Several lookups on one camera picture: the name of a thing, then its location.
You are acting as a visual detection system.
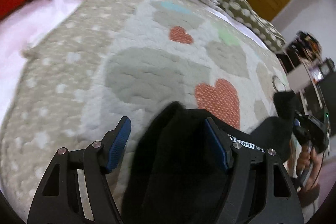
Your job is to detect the black pants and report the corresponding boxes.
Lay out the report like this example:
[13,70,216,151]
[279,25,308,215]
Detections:
[121,92,295,223]

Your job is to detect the person's right hand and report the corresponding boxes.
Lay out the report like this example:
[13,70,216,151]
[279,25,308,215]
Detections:
[296,143,326,192]

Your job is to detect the black television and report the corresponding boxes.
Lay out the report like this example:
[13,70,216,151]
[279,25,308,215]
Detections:
[318,72,336,136]

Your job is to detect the small round clock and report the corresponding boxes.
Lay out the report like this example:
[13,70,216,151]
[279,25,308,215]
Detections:
[319,58,335,78]

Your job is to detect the white shelf unit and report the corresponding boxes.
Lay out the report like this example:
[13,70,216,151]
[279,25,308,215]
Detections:
[276,31,322,114]

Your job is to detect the olive white-dotted pillow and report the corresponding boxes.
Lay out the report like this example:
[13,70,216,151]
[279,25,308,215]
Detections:
[218,0,286,52]

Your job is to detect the heart patterned quilt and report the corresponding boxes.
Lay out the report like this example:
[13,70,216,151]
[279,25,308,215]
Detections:
[1,0,289,219]

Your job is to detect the pink bed sheet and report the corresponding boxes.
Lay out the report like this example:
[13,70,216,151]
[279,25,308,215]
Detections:
[1,0,84,119]

